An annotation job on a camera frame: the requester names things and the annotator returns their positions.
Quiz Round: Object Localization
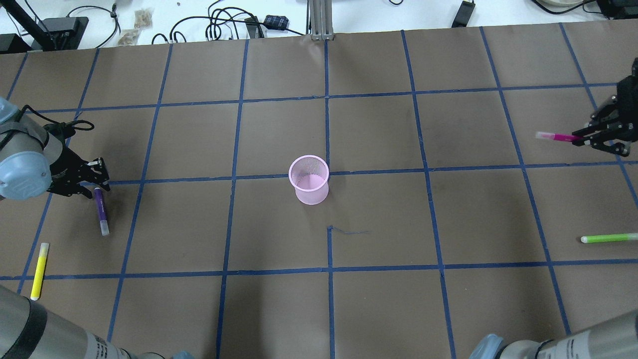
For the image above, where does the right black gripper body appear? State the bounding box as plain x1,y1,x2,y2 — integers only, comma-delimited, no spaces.
592,75,638,157

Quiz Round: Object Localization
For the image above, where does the pink mesh cup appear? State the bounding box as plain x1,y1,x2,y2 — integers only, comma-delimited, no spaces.
289,155,330,206

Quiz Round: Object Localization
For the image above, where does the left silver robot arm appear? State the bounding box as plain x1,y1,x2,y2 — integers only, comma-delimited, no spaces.
0,98,110,201

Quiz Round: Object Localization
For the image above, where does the green marker pen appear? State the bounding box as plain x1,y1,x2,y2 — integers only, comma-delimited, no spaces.
580,233,638,244

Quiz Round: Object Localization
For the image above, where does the black camera stand base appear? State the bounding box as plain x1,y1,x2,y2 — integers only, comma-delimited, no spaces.
0,16,89,54

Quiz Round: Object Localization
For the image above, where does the pink marker pen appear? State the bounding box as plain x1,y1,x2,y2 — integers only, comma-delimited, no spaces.
535,132,583,143

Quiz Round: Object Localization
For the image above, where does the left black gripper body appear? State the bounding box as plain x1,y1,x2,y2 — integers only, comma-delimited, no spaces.
47,142,97,197

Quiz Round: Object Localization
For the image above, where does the yellow marker pen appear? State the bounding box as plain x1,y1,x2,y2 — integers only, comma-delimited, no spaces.
29,242,49,301

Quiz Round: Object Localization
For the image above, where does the aluminium frame post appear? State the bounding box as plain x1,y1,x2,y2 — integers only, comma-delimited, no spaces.
306,0,334,41

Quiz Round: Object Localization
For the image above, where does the black power adapter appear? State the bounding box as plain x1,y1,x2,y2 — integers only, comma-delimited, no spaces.
451,0,476,28

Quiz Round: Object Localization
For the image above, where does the purple marker pen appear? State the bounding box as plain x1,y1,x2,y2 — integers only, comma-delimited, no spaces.
94,187,110,236

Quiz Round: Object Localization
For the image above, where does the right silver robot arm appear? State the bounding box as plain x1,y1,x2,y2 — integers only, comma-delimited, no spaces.
470,70,638,359

